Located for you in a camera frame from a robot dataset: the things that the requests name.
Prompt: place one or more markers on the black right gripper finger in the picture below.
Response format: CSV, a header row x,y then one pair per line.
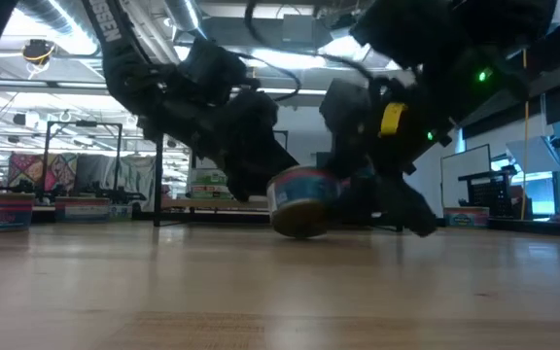
x,y
409,204
360,197

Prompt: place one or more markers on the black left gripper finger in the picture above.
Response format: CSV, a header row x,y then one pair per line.
x,y
275,158
241,175

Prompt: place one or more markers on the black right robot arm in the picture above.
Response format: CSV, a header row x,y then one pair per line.
x,y
455,39

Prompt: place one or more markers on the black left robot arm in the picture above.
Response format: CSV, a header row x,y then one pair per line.
x,y
129,73

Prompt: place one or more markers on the black background robot arm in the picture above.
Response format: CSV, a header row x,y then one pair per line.
x,y
115,195

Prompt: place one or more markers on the yellow tape tag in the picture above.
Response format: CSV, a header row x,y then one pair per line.
x,y
393,119

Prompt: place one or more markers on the white board on stand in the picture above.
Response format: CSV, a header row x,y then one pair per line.
x,y
465,165

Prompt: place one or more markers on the black perforated cart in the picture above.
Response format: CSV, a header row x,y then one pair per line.
x,y
489,194

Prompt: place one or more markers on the pale tie-dye cloth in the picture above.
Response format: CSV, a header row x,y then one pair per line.
x,y
139,175

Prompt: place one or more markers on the white angled panel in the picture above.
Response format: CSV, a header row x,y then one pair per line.
x,y
533,155

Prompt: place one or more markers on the grey hanging cloth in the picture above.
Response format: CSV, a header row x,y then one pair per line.
x,y
93,170

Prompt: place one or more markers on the colourful patterned cloth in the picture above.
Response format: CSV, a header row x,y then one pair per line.
x,y
42,170

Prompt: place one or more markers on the ceiling light strip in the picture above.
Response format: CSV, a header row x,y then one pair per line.
x,y
42,85

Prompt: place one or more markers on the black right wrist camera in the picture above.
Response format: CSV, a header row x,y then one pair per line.
x,y
343,107

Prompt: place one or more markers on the silver ceiling duct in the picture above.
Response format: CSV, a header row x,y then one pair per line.
x,y
185,17

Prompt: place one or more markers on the black metal frame stand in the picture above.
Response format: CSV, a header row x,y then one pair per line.
x,y
45,155

